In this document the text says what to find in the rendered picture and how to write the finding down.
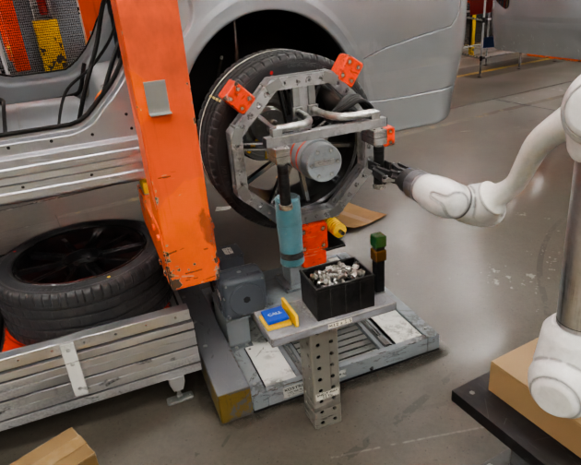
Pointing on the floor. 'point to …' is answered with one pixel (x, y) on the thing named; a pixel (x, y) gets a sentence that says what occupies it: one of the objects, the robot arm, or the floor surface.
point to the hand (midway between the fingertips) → (379, 165)
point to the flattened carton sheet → (357, 216)
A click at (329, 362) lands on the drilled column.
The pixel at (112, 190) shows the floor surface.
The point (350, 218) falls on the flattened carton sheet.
